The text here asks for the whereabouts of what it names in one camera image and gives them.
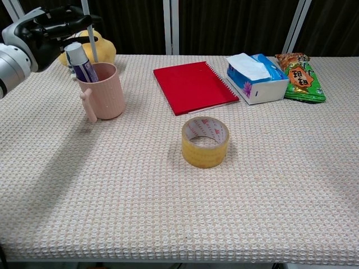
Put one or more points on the green orange snack bag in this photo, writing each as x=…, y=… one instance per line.
x=304, y=81

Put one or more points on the white slanted frame post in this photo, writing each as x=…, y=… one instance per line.
x=296, y=28
x=12, y=11

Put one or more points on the pink ribbed plastic cup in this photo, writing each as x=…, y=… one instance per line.
x=106, y=95

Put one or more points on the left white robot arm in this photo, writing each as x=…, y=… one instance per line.
x=11, y=68

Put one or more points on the white upright frame post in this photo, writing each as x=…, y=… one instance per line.
x=171, y=28

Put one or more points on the blue white tissue box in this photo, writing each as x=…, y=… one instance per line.
x=261, y=84

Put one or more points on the grey toothbrush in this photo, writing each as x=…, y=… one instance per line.
x=93, y=45

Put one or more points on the black pleated curtain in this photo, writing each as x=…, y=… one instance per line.
x=238, y=25

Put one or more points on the red spiral notebook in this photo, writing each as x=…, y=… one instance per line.
x=193, y=87

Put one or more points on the yellowish packing tape roll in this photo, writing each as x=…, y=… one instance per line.
x=204, y=157

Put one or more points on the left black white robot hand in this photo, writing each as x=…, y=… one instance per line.
x=42, y=36

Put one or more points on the yellow plush toy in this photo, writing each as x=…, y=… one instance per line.
x=106, y=49

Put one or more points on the beige waffle tablecloth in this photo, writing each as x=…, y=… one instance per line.
x=179, y=201

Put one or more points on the purple toothpaste tube white cap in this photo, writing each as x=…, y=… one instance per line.
x=82, y=65

